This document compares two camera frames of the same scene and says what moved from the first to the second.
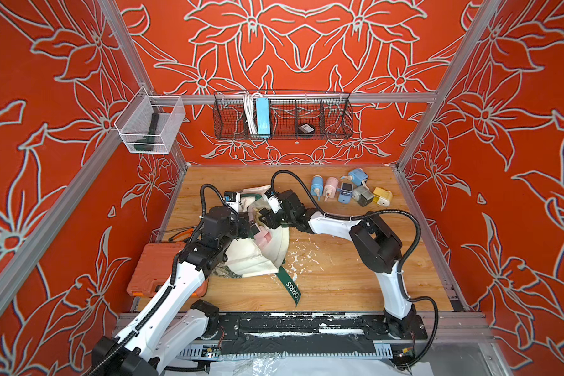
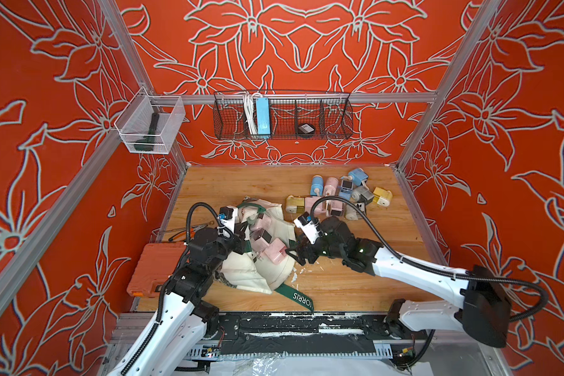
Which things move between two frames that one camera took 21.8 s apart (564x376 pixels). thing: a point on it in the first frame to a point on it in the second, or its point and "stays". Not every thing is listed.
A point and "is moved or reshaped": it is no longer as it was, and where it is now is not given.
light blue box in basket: x=262 y=116 stays
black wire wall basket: x=245 y=115 stays
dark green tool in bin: x=147 y=142 stays
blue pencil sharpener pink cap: x=317 y=186 stays
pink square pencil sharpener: x=262 y=238 to x=309 y=203
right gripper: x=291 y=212 to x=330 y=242
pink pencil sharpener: x=330 y=188 stays
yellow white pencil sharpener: x=381 y=197 stays
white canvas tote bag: x=263 y=249 is moved or reshaped
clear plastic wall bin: x=150 y=124 stays
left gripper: x=244 y=223 to x=238 y=241
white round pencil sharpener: x=363 y=196 stays
